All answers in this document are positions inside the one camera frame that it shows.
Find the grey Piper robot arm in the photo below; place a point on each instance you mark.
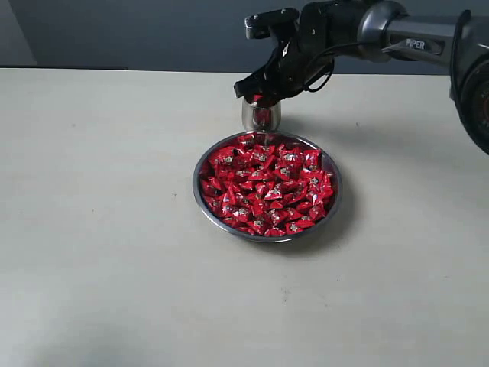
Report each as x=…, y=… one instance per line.
x=308, y=42

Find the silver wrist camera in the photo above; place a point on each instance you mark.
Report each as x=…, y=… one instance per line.
x=279, y=24

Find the pile of red candies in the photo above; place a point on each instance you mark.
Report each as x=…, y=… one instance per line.
x=267, y=187

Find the round steel bowl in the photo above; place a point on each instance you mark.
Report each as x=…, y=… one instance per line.
x=267, y=239

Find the steel cup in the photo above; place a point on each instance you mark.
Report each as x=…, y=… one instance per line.
x=260, y=119

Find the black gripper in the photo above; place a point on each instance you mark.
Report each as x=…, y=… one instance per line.
x=291, y=69

